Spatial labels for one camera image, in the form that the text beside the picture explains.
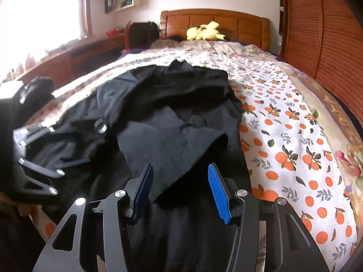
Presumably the floral quilt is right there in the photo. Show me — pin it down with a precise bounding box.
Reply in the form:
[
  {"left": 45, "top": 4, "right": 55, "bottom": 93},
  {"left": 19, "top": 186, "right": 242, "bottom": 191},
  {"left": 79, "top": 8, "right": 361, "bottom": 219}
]
[{"left": 150, "top": 38, "right": 363, "bottom": 196}]

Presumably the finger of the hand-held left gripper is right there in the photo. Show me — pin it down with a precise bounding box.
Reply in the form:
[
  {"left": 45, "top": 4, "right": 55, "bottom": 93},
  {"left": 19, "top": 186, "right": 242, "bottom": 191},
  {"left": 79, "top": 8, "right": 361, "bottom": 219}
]
[
  {"left": 18, "top": 122, "right": 55, "bottom": 147},
  {"left": 18, "top": 158, "right": 92, "bottom": 195}
]

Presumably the wooden bed headboard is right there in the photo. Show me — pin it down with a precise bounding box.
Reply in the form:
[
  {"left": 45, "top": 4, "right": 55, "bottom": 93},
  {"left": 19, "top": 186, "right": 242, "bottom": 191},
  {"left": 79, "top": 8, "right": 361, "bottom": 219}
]
[{"left": 160, "top": 8, "right": 270, "bottom": 51}]

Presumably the wooden slatted wardrobe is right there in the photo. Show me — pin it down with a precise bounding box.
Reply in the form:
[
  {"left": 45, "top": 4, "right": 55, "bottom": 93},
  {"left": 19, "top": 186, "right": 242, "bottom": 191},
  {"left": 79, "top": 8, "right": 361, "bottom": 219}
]
[{"left": 278, "top": 0, "right": 363, "bottom": 125}]

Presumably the yellow plush toy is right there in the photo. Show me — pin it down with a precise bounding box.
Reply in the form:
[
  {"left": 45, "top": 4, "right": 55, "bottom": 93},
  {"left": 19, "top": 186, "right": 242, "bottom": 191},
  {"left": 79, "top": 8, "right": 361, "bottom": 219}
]
[{"left": 186, "top": 21, "right": 230, "bottom": 41}]

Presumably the black double-breasted coat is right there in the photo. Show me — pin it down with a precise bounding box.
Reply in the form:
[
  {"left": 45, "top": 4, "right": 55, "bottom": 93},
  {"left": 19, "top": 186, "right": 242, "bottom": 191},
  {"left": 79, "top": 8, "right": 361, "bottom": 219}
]
[{"left": 28, "top": 59, "right": 264, "bottom": 272}]

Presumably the long wooden desk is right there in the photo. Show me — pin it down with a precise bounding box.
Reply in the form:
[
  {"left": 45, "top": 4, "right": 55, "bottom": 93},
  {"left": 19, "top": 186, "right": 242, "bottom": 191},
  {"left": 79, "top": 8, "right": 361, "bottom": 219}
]
[{"left": 0, "top": 34, "right": 127, "bottom": 85}]

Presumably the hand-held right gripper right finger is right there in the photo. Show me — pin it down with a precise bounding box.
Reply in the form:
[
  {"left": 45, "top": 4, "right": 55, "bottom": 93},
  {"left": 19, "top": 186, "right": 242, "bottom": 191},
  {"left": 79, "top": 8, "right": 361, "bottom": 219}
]
[{"left": 208, "top": 163, "right": 331, "bottom": 272}]

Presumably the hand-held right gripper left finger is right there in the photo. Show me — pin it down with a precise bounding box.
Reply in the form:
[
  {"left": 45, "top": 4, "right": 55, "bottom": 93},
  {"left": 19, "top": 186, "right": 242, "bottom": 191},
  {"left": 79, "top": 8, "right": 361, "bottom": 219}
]
[{"left": 37, "top": 163, "right": 155, "bottom": 272}]

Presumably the orange fruit print bed sheet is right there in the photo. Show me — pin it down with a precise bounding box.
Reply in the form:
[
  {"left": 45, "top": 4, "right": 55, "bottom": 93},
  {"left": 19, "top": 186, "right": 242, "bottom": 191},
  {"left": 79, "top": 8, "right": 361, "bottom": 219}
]
[{"left": 28, "top": 49, "right": 358, "bottom": 272}]

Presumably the wooden framed window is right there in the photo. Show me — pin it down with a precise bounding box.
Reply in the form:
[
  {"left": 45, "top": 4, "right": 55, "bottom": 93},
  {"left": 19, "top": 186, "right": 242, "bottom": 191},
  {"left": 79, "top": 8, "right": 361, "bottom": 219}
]
[{"left": 0, "top": 0, "right": 93, "bottom": 71}]

